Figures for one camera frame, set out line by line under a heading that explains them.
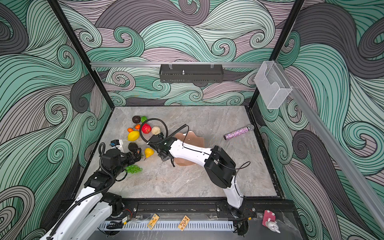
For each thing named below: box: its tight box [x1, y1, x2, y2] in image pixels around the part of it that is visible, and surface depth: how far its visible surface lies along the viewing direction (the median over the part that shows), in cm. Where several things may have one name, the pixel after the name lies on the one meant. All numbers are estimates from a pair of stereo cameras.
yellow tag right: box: [178, 214, 191, 232], surface depth 70 cm
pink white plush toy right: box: [262, 210, 281, 234], surface depth 69 cm
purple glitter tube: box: [223, 124, 255, 140], surface depth 103 cm
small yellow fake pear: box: [144, 147, 155, 161], surface depth 93 cm
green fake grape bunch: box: [125, 164, 143, 174], surface depth 87 cm
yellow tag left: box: [147, 213, 160, 230], surface depth 71 cm
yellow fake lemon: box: [127, 130, 140, 142], surface depth 100 cm
